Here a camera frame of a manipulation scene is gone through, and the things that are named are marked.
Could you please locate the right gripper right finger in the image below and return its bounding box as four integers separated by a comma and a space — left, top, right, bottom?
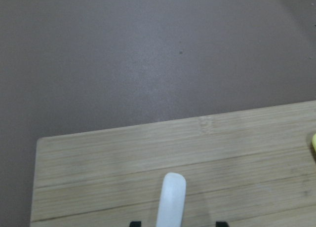
215, 221, 230, 227

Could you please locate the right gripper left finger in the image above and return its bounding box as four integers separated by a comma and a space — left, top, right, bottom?
130, 221, 141, 227

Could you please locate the white ceramic spoon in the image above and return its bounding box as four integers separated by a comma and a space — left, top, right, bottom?
156, 172, 186, 227

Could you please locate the bamboo cutting board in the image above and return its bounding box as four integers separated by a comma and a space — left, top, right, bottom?
30, 101, 316, 227

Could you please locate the yellow plastic knife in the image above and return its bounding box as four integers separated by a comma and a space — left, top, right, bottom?
312, 134, 316, 151

